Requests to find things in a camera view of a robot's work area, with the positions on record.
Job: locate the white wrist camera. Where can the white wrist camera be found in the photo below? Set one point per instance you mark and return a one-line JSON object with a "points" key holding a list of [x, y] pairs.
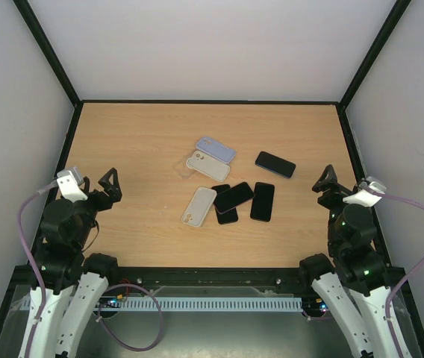
{"points": [[69, 181], [368, 194]]}

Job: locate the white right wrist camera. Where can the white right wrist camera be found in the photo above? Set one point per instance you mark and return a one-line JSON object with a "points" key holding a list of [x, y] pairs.
{"points": [[368, 194]]}

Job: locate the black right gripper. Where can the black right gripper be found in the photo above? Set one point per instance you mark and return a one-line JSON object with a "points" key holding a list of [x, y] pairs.
{"points": [[331, 195]]}

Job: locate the black phone blue edge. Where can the black phone blue edge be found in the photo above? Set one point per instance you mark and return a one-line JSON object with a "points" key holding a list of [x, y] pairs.
{"points": [[275, 164]]}

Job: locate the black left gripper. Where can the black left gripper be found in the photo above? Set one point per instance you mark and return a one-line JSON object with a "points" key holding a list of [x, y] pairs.
{"points": [[105, 203]]}

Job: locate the clear magsafe phone case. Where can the clear magsafe phone case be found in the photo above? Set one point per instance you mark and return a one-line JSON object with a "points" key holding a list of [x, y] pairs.
{"points": [[181, 168]]}

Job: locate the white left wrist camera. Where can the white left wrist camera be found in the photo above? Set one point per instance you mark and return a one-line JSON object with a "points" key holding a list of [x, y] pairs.
{"points": [[69, 181]]}

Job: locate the lilac phone case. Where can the lilac phone case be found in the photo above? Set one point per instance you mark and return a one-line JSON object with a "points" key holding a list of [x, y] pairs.
{"points": [[216, 149]]}

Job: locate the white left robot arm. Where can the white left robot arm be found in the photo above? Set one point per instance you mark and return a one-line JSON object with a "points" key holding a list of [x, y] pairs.
{"points": [[66, 284]]}

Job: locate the black phone purple edge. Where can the black phone purple edge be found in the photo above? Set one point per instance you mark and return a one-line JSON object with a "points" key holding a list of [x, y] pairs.
{"points": [[228, 198]]}

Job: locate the light blue cable duct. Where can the light blue cable duct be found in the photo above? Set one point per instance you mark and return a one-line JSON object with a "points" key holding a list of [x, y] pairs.
{"points": [[198, 304]]}

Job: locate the black enclosure frame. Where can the black enclosure frame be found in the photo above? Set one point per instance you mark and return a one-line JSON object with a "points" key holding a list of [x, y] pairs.
{"points": [[30, 19]]}

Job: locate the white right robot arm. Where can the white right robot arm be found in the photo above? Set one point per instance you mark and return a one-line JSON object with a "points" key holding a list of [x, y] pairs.
{"points": [[352, 278]]}

